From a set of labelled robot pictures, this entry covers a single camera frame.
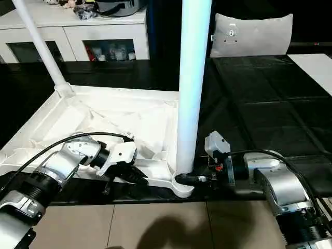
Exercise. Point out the white plastic table top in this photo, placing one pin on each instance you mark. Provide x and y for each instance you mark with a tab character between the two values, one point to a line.
104	119

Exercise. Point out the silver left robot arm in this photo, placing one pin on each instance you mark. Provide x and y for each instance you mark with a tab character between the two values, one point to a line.
57	166

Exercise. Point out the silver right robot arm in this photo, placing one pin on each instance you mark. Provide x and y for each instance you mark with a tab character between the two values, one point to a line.
280	187

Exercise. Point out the white flat board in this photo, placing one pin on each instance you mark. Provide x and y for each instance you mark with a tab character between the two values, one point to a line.
316	70

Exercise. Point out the grey pillow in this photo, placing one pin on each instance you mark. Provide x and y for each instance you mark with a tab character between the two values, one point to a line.
251	35

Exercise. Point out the white sideboard cabinet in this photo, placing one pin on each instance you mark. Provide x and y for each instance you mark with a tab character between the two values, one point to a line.
52	28

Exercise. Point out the colourful clutter bundle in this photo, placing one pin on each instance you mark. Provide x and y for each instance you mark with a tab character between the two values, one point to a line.
78	8

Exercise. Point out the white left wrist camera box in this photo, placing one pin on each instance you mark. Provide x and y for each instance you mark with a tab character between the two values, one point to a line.
118	155

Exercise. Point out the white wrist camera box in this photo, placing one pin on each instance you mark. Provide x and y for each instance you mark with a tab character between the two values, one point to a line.
218	144
118	155

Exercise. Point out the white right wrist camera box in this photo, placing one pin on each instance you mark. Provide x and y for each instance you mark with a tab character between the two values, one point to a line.
218	144

